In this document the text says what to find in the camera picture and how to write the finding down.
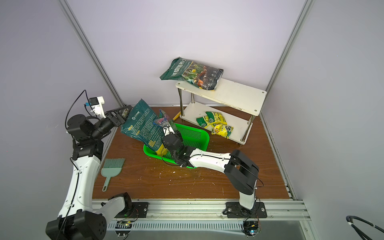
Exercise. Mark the blue and green fertilizer bag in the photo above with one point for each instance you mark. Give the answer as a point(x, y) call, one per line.
point(164, 117)

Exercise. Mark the aluminium mounting rail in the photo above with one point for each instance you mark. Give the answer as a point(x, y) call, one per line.
point(198, 215)

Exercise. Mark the right controller board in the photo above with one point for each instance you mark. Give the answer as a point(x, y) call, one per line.
point(251, 228)

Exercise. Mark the large dark green soil bag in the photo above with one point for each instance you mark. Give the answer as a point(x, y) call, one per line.
point(140, 126)

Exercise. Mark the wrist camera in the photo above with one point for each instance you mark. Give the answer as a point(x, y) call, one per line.
point(167, 129)
point(94, 107)

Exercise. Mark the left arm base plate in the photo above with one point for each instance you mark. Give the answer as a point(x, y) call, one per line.
point(138, 210)

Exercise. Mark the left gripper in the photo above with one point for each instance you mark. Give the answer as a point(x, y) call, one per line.
point(112, 117)

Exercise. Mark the left controller board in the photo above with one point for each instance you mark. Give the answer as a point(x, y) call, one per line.
point(122, 229)

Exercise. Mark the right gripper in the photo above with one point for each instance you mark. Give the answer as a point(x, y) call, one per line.
point(172, 142)

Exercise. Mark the yellow tool handle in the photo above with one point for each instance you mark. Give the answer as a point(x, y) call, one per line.
point(176, 116)

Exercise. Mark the controller board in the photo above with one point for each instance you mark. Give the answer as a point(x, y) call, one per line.
point(251, 228)
point(122, 229)

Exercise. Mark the green plastic basket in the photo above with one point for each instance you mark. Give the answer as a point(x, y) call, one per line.
point(192, 137)

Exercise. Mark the green flower print soil bag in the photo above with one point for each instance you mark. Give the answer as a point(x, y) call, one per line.
point(195, 73)

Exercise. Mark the yellow green small fertilizer bag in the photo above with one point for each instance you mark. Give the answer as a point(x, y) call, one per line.
point(211, 119)

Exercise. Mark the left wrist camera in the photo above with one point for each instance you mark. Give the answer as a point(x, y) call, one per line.
point(94, 107)

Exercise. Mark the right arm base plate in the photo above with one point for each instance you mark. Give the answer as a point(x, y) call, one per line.
point(235, 210)

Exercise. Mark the white two-tier shelf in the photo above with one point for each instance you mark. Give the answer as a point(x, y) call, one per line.
point(230, 94)

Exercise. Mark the teal plastic dustpan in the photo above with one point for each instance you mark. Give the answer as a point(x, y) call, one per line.
point(111, 169)

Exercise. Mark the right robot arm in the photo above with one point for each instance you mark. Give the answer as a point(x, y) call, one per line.
point(242, 172)

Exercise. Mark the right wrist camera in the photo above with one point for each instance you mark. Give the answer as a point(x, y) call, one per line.
point(167, 129)

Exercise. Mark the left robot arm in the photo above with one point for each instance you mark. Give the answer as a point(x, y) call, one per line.
point(77, 220)

